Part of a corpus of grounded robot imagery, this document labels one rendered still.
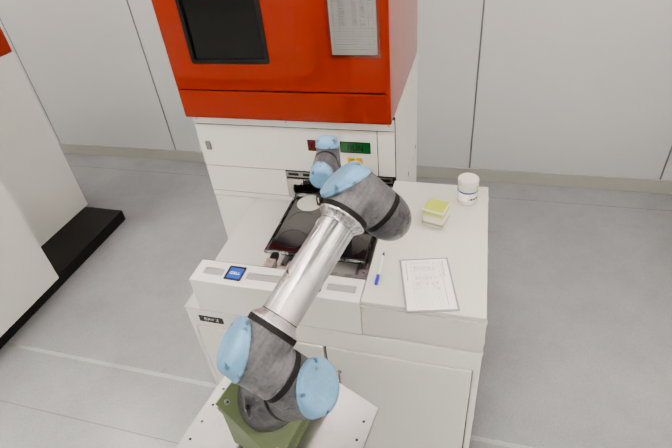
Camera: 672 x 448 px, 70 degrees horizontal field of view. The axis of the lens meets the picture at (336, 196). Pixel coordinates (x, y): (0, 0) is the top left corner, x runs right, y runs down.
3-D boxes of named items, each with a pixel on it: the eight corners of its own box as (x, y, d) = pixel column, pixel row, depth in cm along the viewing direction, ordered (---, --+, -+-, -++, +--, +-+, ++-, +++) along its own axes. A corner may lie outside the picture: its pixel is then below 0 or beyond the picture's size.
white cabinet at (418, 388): (283, 321, 255) (255, 198, 208) (470, 350, 231) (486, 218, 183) (233, 437, 206) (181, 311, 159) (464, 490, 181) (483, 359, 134)
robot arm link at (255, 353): (276, 412, 93) (408, 190, 110) (213, 375, 88) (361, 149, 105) (258, 393, 103) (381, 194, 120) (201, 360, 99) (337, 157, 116)
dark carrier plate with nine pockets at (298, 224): (299, 193, 194) (299, 192, 194) (383, 200, 185) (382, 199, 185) (269, 250, 168) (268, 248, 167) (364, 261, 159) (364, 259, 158)
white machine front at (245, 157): (217, 190, 215) (193, 109, 192) (396, 206, 194) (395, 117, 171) (213, 194, 212) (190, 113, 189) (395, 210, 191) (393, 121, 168)
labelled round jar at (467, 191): (457, 193, 173) (458, 171, 167) (477, 195, 171) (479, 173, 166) (455, 205, 167) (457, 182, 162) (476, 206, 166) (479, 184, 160)
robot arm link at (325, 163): (346, 187, 144) (351, 167, 153) (319, 164, 140) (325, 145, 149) (329, 201, 148) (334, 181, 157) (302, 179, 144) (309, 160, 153)
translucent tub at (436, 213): (429, 212, 165) (429, 196, 162) (450, 217, 162) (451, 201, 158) (421, 224, 160) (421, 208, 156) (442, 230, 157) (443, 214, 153)
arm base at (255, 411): (280, 442, 111) (304, 441, 104) (227, 415, 106) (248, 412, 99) (301, 380, 120) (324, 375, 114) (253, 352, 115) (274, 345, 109)
